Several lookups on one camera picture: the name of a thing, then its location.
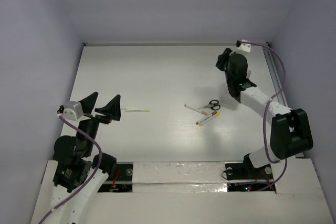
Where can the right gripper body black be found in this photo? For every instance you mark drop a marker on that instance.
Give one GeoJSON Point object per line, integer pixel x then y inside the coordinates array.
{"type": "Point", "coordinates": [222, 64]}

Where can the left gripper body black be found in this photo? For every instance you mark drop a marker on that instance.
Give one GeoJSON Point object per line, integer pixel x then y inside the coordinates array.
{"type": "Point", "coordinates": [97, 117]}

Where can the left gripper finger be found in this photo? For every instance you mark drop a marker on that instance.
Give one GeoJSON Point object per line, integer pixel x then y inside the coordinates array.
{"type": "Point", "coordinates": [110, 112]}
{"type": "Point", "coordinates": [88, 103]}

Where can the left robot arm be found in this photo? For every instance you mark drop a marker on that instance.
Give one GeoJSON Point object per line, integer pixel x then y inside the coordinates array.
{"type": "Point", "coordinates": [82, 167]}

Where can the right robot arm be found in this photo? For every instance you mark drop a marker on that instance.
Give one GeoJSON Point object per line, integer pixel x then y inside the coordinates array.
{"type": "Point", "coordinates": [290, 132]}

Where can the white compartment pen holder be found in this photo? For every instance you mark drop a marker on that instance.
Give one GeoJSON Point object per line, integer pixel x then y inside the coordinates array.
{"type": "Point", "coordinates": [228, 101]}

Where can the brown tipped white marker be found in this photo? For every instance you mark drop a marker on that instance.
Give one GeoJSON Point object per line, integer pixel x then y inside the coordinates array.
{"type": "Point", "coordinates": [206, 118]}

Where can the yellow tipped white marker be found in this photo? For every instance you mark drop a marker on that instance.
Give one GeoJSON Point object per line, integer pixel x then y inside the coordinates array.
{"type": "Point", "coordinates": [213, 117]}

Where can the pink tipped white marker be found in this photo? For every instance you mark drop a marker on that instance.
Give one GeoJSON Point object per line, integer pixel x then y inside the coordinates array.
{"type": "Point", "coordinates": [196, 110]}

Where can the white front platform board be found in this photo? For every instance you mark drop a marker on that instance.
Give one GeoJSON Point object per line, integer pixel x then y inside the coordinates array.
{"type": "Point", "coordinates": [185, 192]}

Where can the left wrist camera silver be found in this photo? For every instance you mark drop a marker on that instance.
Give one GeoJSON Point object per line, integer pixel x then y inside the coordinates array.
{"type": "Point", "coordinates": [72, 111]}

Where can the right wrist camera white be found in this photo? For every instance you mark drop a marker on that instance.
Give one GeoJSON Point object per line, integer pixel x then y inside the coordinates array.
{"type": "Point", "coordinates": [244, 45]}

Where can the black handled scissors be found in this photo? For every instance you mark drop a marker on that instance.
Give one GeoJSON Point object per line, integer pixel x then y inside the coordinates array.
{"type": "Point", "coordinates": [213, 105]}

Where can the right side aluminium rail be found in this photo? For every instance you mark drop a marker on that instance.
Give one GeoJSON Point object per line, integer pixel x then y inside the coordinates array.
{"type": "Point", "coordinates": [276, 73]}

